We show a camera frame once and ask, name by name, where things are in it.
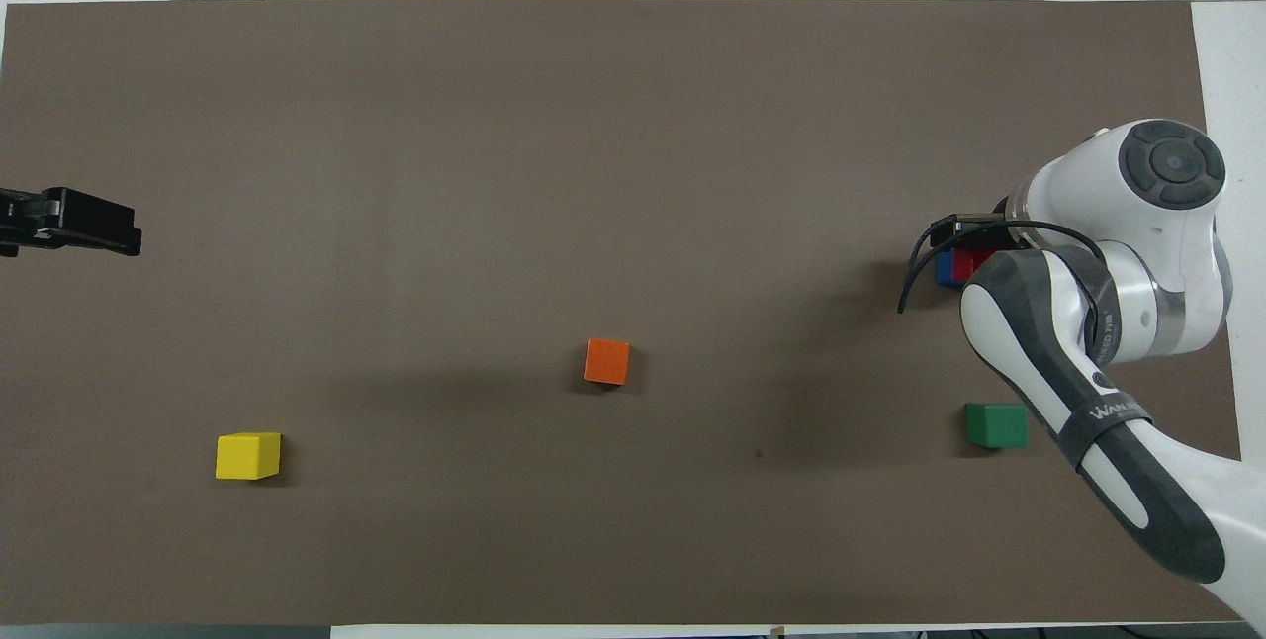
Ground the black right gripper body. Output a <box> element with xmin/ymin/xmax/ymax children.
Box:
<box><xmin>974</xmin><ymin>196</ymin><xmax>1025</xmax><ymax>254</ymax></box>

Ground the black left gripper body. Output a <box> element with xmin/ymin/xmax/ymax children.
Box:
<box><xmin>0</xmin><ymin>188</ymin><xmax>50</xmax><ymax>259</ymax></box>

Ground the red cube block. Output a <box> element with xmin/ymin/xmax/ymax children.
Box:
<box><xmin>952</xmin><ymin>247</ymin><xmax>1002</xmax><ymax>281</ymax></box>

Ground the green cube block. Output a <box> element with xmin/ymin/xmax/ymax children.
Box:
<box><xmin>965</xmin><ymin>403</ymin><xmax>1030</xmax><ymax>450</ymax></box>

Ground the yellow cube block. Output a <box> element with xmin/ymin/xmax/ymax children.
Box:
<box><xmin>215</xmin><ymin>431</ymin><xmax>283</xmax><ymax>482</ymax></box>

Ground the orange cube block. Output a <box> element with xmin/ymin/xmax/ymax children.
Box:
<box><xmin>583</xmin><ymin>338</ymin><xmax>631</xmax><ymax>387</ymax></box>

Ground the brown table mat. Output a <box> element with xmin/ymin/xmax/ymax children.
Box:
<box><xmin>0</xmin><ymin>0</ymin><xmax>1242</xmax><ymax>628</ymax></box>

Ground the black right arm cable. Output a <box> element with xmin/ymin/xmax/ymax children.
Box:
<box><xmin>897</xmin><ymin>220</ymin><xmax>1107</xmax><ymax>315</ymax></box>

